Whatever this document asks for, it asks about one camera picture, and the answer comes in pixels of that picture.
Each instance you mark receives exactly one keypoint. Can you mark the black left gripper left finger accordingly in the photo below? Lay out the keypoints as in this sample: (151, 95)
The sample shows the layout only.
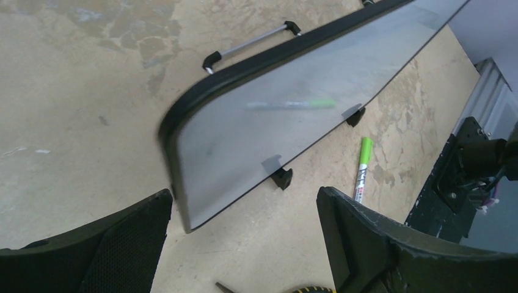
(117, 253)

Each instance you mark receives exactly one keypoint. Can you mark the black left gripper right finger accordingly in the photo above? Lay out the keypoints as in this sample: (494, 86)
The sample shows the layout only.
(369, 252)

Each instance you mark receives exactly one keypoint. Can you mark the white green whiteboard marker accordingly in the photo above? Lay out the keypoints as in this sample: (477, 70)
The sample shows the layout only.
(364, 159)

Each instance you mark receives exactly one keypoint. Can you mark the black-framed whiteboard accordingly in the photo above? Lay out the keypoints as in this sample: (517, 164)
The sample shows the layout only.
(239, 125)

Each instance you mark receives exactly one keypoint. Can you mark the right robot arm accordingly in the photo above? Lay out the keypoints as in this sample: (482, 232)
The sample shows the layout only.
(484, 164)

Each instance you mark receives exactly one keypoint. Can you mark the black aluminium base frame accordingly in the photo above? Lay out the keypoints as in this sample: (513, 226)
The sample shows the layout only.
(444, 208)

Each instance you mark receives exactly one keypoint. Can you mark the metal whiteboard stand bracket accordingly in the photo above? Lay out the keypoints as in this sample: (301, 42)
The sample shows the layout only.
(217, 56)

